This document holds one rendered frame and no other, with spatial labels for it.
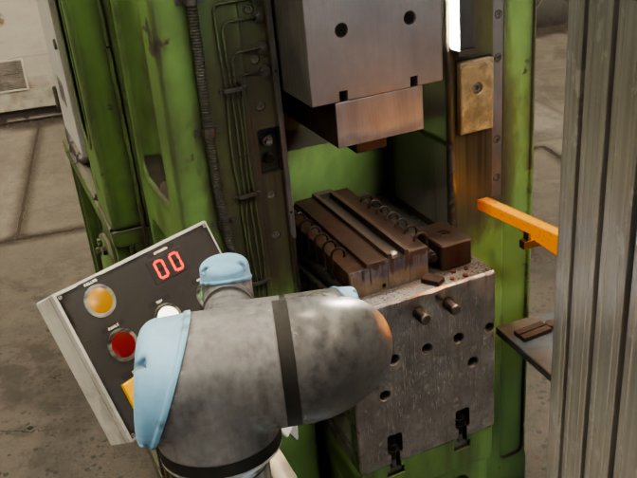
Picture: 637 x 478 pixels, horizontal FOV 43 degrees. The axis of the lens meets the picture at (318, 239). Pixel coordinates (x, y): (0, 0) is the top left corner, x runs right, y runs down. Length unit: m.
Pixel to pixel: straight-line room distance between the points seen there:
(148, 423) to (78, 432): 2.41
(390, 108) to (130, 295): 0.65
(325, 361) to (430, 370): 1.25
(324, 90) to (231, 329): 0.96
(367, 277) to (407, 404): 0.34
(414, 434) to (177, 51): 1.05
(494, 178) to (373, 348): 1.37
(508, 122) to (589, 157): 1.61
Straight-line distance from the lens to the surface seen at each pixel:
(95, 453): 3.01
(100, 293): 1.43
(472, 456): 2.19
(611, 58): 0.41
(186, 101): 1.67
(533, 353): 2.02
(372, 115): 1.67
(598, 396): 0.47
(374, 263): 1.80
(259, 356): 0.70
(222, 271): 1.18
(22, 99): 7.03
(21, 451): 3.13
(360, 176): 2.27
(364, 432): 1.94
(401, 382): 1.92
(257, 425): 0.73
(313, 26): 1.58
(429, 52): 1.71
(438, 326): 1.89
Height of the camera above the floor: 1.83
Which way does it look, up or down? 26 degrees down
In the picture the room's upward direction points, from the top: 5 degrees counter-clockwise
